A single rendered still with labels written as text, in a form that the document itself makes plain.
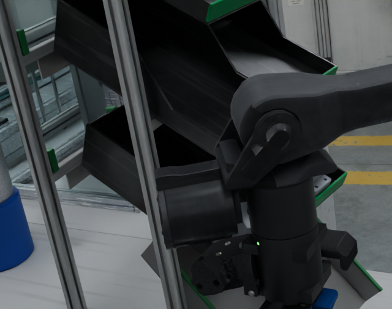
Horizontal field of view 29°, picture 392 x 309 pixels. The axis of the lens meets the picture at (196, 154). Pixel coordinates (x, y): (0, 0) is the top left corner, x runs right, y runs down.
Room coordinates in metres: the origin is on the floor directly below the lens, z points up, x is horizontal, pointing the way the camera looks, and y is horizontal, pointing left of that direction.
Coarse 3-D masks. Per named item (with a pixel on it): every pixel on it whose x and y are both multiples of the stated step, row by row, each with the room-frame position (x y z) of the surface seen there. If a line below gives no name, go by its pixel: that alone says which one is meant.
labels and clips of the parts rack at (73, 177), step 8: (24, 40) 0.93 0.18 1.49; (24, 48) 0.93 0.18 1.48; (48, 56) 0.98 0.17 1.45; (56, 56) 1.00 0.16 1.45; (40, 64) 0.97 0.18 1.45; (48, 64) 0.98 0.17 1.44; (56, 64) 0.99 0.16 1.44; (64, 64) 1.01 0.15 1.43; (40, 72) 0.97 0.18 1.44; (48, 72) 0.98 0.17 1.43; (48, 152) 0.93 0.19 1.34; (56, 160) 0.93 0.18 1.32; (56, 168) 0.93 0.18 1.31; (80, 168) 0.99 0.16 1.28; (72, 176) 0.97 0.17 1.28; (80, 176) 0.99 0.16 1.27; (72, 184) 0.97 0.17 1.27
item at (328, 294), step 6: (324, 288) 0.59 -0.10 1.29; (324, 294) 0.59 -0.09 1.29; (330, 294) 0.58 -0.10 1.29; (336, 294) 0.58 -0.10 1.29; (318, 300) 0.58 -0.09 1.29; (324, 300) 0.58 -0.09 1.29; (330, 300) 0.57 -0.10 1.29; (312, 306) 0.57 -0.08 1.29; (318, 306) 0.57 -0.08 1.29; (324, 306) 0.57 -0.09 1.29; (330, 306) 0.57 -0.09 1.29
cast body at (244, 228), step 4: (244, 204) 0.83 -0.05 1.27; (244, 208) 0.82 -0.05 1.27; (244, 212) 0.81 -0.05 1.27; (248, 212) 0.81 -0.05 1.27; (244, 216) 0.80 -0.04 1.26; (248, 216) 0.81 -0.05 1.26; (244, 220) 0.80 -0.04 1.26; (248, 220) 0.80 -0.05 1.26; (240, 224) 0.80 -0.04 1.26; (244, 224) 0.79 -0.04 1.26; (248, 224) 0.79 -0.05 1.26; (240, 228) 0.80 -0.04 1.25; (244, 228) 0.79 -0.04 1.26; (248, 228) 0.79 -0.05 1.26; (240, 232) 0.80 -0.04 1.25; (244, 232) 0.79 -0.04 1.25; (248, 232) 0.79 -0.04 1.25; (232, 236) 0.81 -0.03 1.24; (216, 240) 0.81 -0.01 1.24
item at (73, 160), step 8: (48, 40) 0.98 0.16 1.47; (32, 48) 0.95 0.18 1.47; (40, 48) 0.96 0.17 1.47; (48, 48) 0.97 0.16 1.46; (24, 56) 0.93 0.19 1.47; (32, 56) 0.94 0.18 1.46; (40, 56) 0.95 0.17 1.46; (24, 64) 0.93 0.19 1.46; (152, 120) 0.84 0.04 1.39; (80, 152) 0.98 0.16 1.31; (64, 160) 0.96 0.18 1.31; (72, 160) 0.96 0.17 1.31; (80, 160) 0.98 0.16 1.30; (64, 168) 0.95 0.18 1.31; (72, 168) 0.96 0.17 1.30; (56, 176) 0.93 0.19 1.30
